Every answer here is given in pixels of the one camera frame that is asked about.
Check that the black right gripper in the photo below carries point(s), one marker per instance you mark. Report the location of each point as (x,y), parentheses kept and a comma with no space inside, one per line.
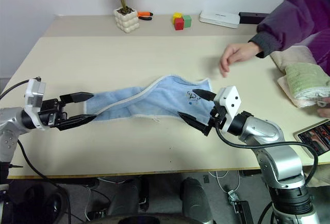
(216,116)

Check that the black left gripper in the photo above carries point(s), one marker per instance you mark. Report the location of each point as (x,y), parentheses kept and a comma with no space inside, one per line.
(49,117)

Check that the light blue towel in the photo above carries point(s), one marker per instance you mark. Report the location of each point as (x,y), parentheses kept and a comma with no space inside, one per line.
(134,100)

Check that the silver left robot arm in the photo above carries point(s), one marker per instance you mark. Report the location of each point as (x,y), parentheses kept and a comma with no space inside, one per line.
(9,131)

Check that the purple jacket sleeve forearm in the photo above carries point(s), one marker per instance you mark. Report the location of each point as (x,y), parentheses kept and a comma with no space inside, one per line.
(296,15)

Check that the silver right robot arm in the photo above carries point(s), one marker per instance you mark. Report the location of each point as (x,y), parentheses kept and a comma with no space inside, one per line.
(263,128)

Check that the beige folded towel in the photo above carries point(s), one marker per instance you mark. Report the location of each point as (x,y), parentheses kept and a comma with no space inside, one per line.
(294,56)

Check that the green folded towel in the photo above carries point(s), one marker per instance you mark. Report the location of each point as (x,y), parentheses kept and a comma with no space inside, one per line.
(306,78)

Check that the person's bare hand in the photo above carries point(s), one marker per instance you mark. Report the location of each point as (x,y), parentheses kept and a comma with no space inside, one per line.
(239,52)
(324,112)

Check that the red cube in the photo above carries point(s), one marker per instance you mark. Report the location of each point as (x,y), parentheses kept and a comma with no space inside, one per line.
(179,24)

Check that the green cube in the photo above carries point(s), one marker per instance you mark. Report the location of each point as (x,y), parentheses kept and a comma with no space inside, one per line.
(187,21)

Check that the dark rounded shape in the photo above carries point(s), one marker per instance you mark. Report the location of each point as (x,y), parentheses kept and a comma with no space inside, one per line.
(196,200)

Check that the white flat box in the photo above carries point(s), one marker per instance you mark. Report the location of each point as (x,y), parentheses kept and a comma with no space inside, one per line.
(219,18)

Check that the yellow cube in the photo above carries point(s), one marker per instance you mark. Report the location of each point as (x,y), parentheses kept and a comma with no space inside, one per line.
(177,15)

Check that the white bubble plant pot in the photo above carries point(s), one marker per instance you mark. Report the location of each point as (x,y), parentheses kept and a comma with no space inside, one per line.
(126,21)

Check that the black rectangular box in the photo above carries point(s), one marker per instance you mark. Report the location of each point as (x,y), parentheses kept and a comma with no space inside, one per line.
(251,18)

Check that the orange black pliers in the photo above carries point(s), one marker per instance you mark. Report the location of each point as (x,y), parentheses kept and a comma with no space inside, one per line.
(144,15)

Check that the smartphone with lit screen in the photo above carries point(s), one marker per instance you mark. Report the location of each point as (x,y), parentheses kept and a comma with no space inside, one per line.
(315,136)

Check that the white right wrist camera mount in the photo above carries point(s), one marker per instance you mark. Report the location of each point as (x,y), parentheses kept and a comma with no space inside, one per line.
(232,100)

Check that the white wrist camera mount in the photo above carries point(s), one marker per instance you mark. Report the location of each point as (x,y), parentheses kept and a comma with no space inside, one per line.
(232,100)
(34,90)

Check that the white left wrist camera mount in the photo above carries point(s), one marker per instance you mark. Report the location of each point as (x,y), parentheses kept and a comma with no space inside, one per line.
(34,90)

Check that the metal clamp with black bracket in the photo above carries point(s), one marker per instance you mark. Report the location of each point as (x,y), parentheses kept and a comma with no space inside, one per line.
(239,208)

